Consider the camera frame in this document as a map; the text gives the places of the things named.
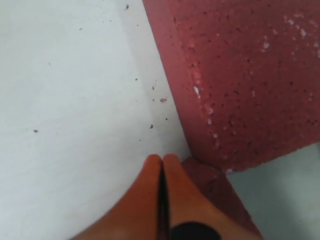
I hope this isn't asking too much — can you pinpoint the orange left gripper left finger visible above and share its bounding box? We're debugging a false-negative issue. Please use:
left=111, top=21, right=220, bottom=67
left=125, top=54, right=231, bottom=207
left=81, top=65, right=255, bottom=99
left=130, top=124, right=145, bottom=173
left=73, top=154, right=162, bottom=240

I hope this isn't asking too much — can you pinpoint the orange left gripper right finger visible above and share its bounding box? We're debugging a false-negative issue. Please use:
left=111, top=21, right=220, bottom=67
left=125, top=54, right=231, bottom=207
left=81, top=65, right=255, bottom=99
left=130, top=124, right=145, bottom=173
left=163, top=154, right=258, bottom=240

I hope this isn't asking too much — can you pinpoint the red brick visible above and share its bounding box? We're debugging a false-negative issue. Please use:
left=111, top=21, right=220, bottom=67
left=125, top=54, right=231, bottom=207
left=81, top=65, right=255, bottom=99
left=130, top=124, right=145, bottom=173
left=181, top=157, right=262, bottom=237
left=143, top=0, right=320, bottom=172

